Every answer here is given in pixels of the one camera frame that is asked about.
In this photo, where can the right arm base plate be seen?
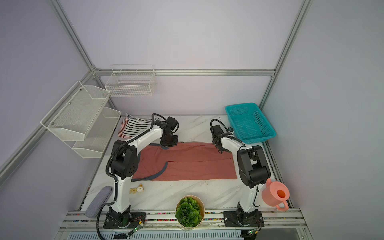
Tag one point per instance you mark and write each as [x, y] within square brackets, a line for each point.
[239, 219]

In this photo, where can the aluminium front rail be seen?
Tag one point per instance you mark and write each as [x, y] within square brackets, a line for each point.
[213, 220]

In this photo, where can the dark red tank top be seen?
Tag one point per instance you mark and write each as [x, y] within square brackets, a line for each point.
[184, 162]

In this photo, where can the red white striped tank top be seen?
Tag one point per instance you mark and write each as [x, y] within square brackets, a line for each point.
[122, 132]

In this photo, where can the white mesh lower shelf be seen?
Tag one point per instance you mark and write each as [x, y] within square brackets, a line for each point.
[98, 138]

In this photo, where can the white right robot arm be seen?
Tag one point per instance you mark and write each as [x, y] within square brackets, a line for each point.
[253, 170]

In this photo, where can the white wire wall basket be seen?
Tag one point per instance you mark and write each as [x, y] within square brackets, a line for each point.
[132, 81]

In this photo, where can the black white striped tank top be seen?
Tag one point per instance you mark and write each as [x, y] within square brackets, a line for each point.
[136, 126]

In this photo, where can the pink watering can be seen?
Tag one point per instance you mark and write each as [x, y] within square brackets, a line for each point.
[276, 194]

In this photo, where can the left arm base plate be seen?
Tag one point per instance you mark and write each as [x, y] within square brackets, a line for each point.
[135, 219]

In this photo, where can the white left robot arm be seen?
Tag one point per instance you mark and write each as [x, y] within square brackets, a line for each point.
[124, 163]

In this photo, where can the teal plastic basket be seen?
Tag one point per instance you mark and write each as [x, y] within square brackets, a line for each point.
[249, 123]

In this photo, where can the grey oval pad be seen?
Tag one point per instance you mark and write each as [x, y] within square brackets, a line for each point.
[97, 203]

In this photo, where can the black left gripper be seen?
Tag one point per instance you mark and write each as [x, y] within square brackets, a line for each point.
[175, 143]

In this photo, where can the green plant in pot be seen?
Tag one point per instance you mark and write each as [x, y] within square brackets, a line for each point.
[190, 212]

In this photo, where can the small yellow white toy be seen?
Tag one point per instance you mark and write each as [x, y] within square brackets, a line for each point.
[139, 189]

